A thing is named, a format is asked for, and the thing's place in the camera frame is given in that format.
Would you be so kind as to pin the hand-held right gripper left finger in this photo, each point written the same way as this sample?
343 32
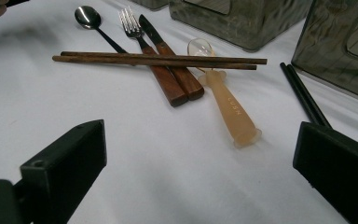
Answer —
62 168

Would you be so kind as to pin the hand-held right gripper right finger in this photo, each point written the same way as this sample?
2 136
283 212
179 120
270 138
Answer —
338 168

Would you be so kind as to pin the metal spoon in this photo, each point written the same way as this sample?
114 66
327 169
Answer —
87 17

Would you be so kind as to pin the black chopstick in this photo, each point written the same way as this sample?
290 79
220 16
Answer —
299 93
307 93

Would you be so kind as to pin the brown wooden chopstick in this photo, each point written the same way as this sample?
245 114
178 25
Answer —
136 56
105 60

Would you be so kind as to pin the smoky clear plastic bin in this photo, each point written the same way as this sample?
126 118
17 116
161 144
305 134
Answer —
245 25
323 46
152 3

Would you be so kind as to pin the white table cloth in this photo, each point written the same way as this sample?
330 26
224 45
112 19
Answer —
136 140

